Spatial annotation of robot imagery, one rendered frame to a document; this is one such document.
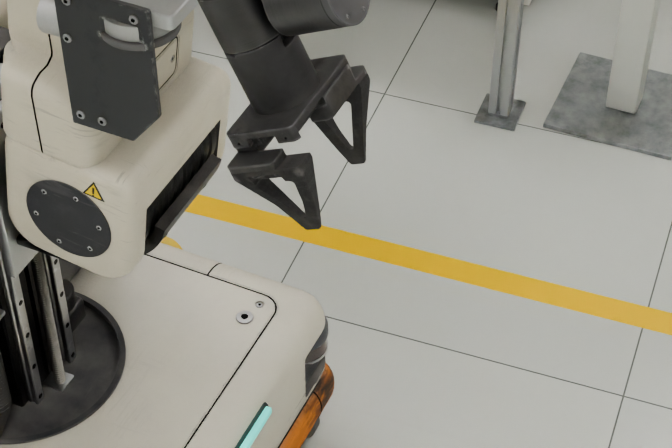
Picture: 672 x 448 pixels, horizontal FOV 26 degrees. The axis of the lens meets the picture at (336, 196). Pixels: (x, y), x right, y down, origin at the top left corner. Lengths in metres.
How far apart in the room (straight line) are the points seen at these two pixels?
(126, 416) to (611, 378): 0.83
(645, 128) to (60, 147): 1.57
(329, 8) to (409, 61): 1.93
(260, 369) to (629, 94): 1.13
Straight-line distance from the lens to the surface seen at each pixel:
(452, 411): 2.31
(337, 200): 2.64
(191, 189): 1.62
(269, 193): 1.14
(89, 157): 1.50
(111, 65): 1.36
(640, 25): 2.75
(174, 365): 2.01
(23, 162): 1.55
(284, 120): 1.10
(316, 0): 1.04
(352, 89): 1.16
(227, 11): 1.09
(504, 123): 2.82
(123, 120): 1.39
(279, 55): 1.10
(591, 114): 2.85
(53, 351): 1.97
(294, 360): 2.04
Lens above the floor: 1.78
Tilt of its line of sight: 42 degrees down
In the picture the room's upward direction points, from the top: straight up
